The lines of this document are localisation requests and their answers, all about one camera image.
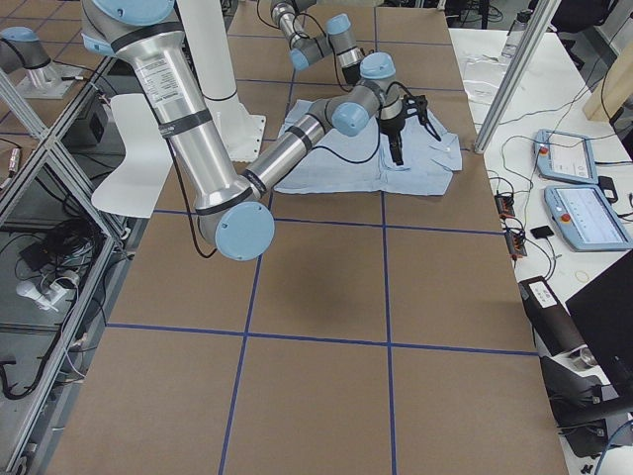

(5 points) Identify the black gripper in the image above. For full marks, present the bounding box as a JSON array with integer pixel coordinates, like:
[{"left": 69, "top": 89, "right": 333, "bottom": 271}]
[{"left": 378, "top": 93, "right": 441, "bottom": 165}]

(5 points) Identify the light blue button shirt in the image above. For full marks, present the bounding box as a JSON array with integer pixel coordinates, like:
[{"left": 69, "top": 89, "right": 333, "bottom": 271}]
[{"left": 275, "top": 113, "right": 463, "bottom": 196}]

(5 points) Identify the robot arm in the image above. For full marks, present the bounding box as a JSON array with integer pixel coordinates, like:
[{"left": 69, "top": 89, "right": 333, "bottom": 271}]
[
  {"left": 270, "top": 1, "right": 364, "bottom": 86},
  {"left": 81, "top": 1, "right": 430, "bottom": 261}
]

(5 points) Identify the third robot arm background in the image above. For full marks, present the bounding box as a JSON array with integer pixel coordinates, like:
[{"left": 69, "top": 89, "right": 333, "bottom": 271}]
[{"left": 1, "top": 27, "right": 75, "bottom": 100}]

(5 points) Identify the far blue teach pendant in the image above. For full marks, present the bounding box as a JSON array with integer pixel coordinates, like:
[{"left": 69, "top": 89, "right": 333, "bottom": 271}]
[{"left": 534, "top": 129, "right": 598, "bottom": 185}]

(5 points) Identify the blue teach pendant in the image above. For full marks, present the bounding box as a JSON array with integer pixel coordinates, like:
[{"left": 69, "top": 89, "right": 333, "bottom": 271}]
[
  {"left": 543, "top": 185, "right": 632, "bottom": 251},
  {"left": 534, "top": 129, "right": 598, "bottom": 185}
]

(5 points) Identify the black smartphone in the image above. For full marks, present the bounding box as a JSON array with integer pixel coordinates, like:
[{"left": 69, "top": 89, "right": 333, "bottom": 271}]
[{"left": 530, "top": 226, "right": 555, "bottom": 240}]

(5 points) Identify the near blue teach pendant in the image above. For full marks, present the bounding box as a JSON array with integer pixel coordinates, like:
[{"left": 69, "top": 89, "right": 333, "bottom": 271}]
[{"left": 543, "top": 185, "right": 632, "bottom": 251}]

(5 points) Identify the black labelled box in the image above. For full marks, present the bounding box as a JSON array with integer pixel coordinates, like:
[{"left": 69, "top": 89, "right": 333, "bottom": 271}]
[{"left": 518, "top": 276, "right": 586, "bottom": 355}]

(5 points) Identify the black computer monitor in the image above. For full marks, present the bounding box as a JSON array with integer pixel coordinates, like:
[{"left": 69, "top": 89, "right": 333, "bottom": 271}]
[{"left": 566, "top": 252, "right": 632, "bottom": 395}]

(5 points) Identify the white plastic chair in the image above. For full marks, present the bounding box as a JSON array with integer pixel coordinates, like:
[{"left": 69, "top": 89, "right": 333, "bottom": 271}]
[{"left": 91, "top": 93, "right": 172, "bottom": 219}]

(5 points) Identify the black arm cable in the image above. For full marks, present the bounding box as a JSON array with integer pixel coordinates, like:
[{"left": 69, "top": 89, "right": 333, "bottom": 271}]
[{"left": 165, "top": 81, "right": 416, "bottom": 258}]

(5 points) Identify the aluminium frame post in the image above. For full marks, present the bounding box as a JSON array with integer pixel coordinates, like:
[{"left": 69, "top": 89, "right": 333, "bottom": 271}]
[{"left": 474, "top": 0, "right": 561, "bottom": 153}]

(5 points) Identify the white camera pole base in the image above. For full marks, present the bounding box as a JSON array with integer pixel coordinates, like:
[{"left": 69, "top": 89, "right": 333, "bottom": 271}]
[{"left": 177, "top": 0, "right": 266, "bottom": 162}]

